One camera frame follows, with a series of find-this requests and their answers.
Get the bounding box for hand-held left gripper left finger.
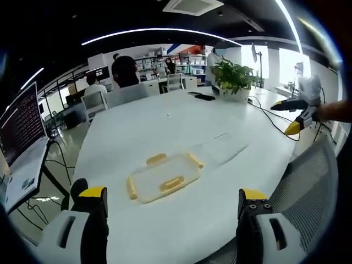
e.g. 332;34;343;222
40;186;109;264

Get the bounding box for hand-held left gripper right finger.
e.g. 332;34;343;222
235;188;303;264

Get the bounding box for clear lid with yellow plastic buckles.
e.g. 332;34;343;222
126;147;206;204

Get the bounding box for black monitor stand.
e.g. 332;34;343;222
16;139;74;229

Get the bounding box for grey mesh office chair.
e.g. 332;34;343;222
268;136;339;255

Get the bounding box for white plant pot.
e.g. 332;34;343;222
217;85;250;103

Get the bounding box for monitor on pole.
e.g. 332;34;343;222
251;42;262;73

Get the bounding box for green potted plant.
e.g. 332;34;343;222
212;58;262;91

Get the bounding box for laptop with dark screen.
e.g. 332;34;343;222
0;81;51;214

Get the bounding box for storage shelves with boxes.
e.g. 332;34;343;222
136;51;207;79

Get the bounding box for white mesh office chair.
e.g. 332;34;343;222
166;73;185;93
80;90;107;119

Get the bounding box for grey fabric office chair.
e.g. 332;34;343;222
103;83;150;110

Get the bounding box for ceiling air conditioner vent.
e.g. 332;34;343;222
162;0;224;17

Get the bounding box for black cable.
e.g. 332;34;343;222
246;96;302;142

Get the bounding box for dark wall screen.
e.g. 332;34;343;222
85;65;111;81

